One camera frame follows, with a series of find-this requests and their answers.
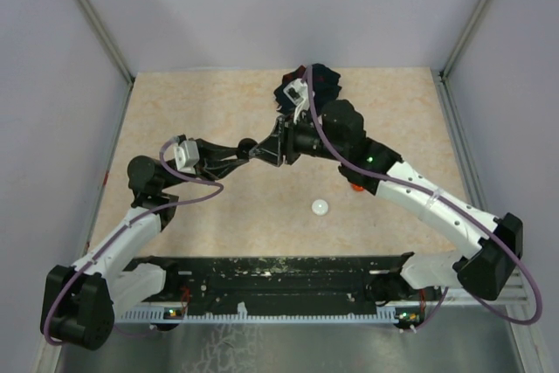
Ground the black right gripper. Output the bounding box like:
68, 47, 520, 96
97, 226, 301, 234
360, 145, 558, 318
250, 108, 346, 167

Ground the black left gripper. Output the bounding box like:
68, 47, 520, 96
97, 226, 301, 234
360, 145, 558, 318
160, 137, 249, 190

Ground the white earbud charging case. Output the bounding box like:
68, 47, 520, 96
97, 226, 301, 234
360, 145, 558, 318
311, 199, 329, 217

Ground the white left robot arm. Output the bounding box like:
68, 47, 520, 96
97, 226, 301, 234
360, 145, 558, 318
40, 135, 256, 350

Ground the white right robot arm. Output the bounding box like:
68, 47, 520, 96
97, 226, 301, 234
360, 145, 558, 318
249, 100, 523, 301

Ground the dark navy folded cloth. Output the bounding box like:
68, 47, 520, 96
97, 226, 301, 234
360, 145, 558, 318
273, 64, 342, 115

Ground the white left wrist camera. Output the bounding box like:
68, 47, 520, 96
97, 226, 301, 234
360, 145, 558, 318
173, 136, 200, 175

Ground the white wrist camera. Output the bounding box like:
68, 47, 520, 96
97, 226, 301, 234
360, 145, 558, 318
173, 136, 200, 175
283, 79, 310, 123

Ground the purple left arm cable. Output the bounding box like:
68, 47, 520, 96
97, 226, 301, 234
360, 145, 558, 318
41, 139, 225, 346

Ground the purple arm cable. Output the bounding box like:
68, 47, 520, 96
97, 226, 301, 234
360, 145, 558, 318
41, 139, 225, 346
305, 65, 544, 333

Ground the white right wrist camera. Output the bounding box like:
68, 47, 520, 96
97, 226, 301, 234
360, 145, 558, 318
283, 79, 310, 123

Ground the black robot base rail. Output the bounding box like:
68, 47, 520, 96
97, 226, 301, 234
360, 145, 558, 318
125, 253, 441, 315

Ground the white cable duct strip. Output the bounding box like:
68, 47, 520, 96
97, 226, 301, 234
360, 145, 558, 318
112, 305, 420, 325

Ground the aluminium corner post left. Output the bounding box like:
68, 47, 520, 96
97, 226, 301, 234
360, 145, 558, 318
47, 0, 135, 86

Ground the aluminium corner post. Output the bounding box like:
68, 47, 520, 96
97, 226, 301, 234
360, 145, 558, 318
438, 0, 493, 83
47, 0, 135, 86

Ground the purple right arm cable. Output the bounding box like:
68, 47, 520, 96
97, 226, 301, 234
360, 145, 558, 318
305, 65, 544, 333

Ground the aluminium corner post right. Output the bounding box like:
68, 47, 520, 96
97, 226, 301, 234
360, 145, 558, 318
438, 0, 493, 83

